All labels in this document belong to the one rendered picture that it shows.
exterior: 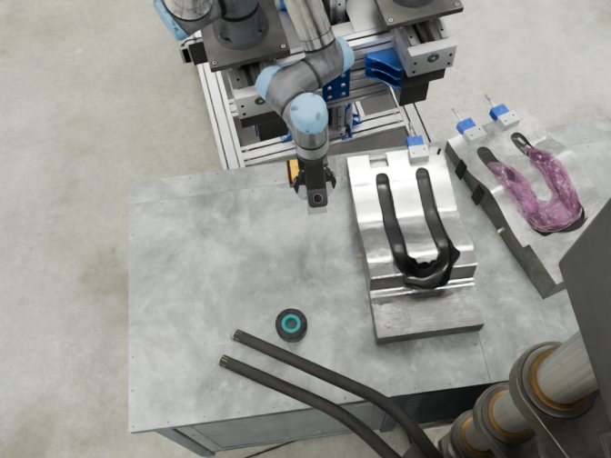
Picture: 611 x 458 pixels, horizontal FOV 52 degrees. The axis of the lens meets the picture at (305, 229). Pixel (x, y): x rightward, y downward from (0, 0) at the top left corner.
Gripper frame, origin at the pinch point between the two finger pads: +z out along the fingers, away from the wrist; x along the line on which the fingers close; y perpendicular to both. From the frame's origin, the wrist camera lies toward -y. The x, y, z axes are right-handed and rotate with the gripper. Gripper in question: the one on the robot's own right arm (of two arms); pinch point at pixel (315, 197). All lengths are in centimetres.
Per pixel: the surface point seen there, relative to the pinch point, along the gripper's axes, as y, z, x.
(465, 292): -27.0, 8.9, -33.4
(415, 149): 12.4, 3.3, -28.2
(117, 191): 68, 95, 82
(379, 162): 13.2, 8.7, -19.1
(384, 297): -25.6, 8.9, -13.4
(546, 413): -66, -59, -22
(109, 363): -8, 95, 84
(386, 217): -4.7, 7.2, -17.8
